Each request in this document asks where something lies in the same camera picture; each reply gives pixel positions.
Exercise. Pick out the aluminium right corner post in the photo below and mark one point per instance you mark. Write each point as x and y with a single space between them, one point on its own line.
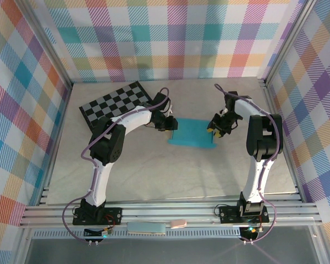
288 41

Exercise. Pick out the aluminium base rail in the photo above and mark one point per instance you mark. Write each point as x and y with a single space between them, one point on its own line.
167 213

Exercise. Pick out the aluminium corner post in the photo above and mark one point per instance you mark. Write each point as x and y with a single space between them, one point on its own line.
288 41
49 46

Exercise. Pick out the aluminium right side rail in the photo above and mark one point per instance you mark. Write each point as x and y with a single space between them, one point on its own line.
273 101

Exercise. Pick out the blue grey sponge pad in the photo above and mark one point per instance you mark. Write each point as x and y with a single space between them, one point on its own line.
145 228

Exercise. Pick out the aluminium left corner post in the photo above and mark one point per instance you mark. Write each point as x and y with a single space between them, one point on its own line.
49 46

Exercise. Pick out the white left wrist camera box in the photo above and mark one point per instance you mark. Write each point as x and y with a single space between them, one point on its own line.
170 111

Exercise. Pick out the black grey folded chessboard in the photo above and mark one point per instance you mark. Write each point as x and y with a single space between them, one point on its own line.
112 101

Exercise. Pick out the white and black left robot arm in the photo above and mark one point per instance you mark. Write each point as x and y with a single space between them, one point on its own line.
107 143

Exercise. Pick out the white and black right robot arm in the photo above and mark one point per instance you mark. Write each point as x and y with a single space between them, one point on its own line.
264 137

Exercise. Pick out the aluminium left side rail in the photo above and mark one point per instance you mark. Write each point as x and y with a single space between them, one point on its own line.
56 143

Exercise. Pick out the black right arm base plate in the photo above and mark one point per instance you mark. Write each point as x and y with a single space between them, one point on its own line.
228 213

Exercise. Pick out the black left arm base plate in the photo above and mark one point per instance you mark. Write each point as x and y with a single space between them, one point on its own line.
112 214

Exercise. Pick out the pink oval eraser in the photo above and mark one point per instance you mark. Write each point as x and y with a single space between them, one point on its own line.
178 223

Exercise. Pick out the blue paper box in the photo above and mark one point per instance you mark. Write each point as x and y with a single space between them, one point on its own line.
192 132

